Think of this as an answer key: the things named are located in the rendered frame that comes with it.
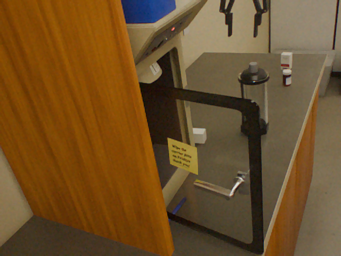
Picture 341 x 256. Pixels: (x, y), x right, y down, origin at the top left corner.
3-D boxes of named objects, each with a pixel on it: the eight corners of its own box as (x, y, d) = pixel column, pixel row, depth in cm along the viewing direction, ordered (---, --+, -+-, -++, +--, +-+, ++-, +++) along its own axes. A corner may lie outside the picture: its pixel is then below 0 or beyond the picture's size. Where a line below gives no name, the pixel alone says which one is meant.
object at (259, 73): (236, 85, 122) (235, 68, 119) (244, 74, 129) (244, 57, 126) (263, 87, 118) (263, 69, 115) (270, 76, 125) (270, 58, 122)
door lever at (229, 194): (205, 175, 77) (204, 166, 75) (245, 188, 71) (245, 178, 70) (192, 190, 73) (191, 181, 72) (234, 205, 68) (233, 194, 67)
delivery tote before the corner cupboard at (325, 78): (263, 94, 360) (262, 63, 343) (274, 77, 390) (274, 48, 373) (327, 99, 331) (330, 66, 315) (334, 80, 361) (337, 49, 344)
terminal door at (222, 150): (158, 212, 97) (127, 79, 77) (264, 256, 80) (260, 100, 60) (156, 214, 97) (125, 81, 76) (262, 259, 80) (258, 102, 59)
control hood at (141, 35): (115, 73, 75) (104, 26, 70) (179, 26, 99) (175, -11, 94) (162, 76, 70) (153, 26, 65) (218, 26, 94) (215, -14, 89)
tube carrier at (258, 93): (236, 133, 132) (233, 80, 121) (245, 118, 140) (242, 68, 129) (265, 136, 127) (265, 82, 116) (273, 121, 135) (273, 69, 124)
